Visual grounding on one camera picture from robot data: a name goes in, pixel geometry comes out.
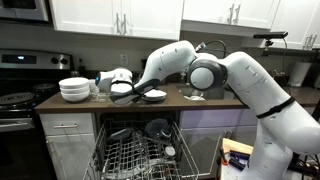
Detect clear glass jar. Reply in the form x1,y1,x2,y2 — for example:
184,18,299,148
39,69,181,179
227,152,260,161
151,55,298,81
91,88,110,102

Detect paper towel roll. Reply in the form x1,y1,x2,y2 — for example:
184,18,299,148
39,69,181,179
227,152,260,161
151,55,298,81
288,62,311,87

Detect black camera on stand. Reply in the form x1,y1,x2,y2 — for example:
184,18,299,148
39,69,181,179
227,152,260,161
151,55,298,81
253,31,288,39

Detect stacked white bowls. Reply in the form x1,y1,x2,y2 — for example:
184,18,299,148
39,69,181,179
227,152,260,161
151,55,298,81
59,77,90,102

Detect robot base table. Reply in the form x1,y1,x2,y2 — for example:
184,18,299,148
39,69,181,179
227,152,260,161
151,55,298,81
219,138,253,180

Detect wire dishwasher rack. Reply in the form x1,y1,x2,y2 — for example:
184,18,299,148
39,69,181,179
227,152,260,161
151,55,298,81
82,118,199,180

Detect white mug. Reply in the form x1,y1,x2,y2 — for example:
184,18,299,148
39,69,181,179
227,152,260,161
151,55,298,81
88,79,99,94

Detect white drawer cabinet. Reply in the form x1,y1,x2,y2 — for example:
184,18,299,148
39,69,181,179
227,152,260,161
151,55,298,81
40,113,95,180

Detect white upper cabinets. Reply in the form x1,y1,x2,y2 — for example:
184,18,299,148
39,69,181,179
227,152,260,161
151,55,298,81
49,0,319,48

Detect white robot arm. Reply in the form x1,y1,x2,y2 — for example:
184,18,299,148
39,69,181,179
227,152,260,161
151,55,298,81
95,40,320,180

